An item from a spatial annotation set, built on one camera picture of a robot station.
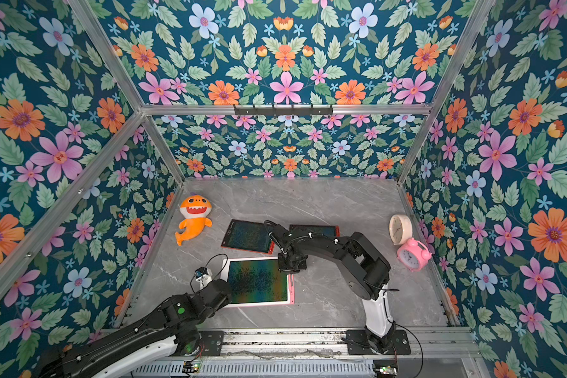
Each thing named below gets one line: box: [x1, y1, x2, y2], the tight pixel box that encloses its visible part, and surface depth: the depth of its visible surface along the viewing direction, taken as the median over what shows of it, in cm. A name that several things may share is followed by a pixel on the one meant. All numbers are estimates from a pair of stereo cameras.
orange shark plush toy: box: [174, 194, 213, 247], surface depth 100 cm
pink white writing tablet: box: [220, 255, 296, 308], surface depth 88 cm
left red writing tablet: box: [220, 218, 275, 256], surface depth 100 cm
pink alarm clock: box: [396, 237, 433, 273], surface depth 85 cm
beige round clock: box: [389, 214, 413, 245], surface depth 91 cm
